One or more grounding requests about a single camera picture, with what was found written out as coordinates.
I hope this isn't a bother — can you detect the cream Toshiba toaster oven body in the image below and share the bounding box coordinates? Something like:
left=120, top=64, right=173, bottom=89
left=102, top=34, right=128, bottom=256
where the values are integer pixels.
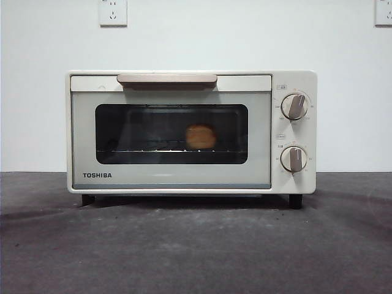
left=66, top=70, right=318, bottom=210

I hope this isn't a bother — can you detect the oven door with beige handle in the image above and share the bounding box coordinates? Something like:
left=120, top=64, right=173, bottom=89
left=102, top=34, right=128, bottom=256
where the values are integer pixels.
left=70, top=73, right=273, bottom=190

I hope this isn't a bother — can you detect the cream temperature knob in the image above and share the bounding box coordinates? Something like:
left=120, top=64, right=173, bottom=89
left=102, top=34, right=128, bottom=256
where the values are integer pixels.
left=281, top=93, right=309, bottom=121

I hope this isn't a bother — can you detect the cream timer knob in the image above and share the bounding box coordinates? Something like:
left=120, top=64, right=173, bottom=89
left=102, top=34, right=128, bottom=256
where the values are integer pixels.
left=280, top=145, right=309, bottom=173

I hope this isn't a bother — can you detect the white wall socket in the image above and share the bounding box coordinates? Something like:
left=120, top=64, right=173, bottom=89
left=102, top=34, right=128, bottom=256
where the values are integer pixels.
left=374, top=0, right=392, bottom=27
left=99, top=0, right=128, bottom=27

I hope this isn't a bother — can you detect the metal wire oven rack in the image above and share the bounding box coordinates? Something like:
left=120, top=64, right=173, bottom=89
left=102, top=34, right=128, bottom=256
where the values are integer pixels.
left=97, top=148, right=247, bottom=154

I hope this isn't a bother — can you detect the orange bread loaf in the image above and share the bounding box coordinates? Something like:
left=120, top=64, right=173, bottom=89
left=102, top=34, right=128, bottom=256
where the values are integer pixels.
left=185, top=123, right=219, bottom=150

